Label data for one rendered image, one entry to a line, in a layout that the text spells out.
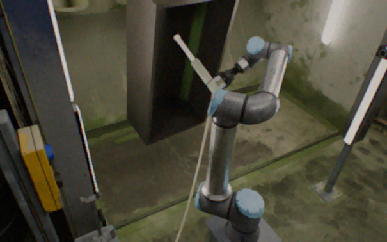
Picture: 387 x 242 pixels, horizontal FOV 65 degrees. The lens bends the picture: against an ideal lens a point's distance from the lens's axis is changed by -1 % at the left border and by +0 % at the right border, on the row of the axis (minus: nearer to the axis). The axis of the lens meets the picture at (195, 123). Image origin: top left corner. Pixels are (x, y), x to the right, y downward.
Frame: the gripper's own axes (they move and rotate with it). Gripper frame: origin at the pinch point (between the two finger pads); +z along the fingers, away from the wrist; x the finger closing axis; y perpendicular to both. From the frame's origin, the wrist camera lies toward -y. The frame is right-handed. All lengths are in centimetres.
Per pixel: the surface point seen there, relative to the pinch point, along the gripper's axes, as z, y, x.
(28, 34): 45, -69, 51
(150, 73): 24.9, 12.1, 31.6
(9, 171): 61, -99, 7
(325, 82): -112, 174, -56
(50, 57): 46, -61, 43
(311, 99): -95, 197, -66
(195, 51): -9, 73, 38
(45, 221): 73, -82, -9
